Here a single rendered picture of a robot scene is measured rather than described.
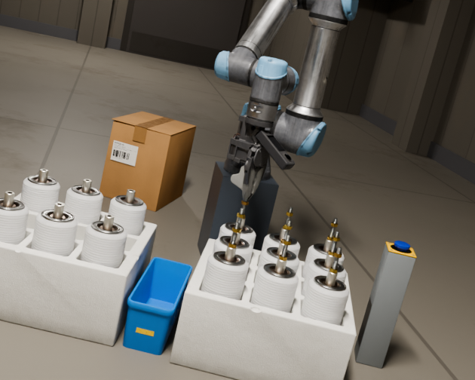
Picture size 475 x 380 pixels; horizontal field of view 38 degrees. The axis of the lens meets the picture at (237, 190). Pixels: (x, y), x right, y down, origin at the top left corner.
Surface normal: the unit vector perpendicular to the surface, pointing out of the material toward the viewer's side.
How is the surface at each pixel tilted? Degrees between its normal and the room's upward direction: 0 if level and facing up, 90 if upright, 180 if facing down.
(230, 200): 90
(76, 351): 0
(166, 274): 88
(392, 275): 90
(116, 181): 89
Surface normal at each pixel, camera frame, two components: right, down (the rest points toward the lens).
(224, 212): 0.16, 0.29
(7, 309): -0.07, 0.25
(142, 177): -0.28, 0.19
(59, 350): 0.22, -0.94
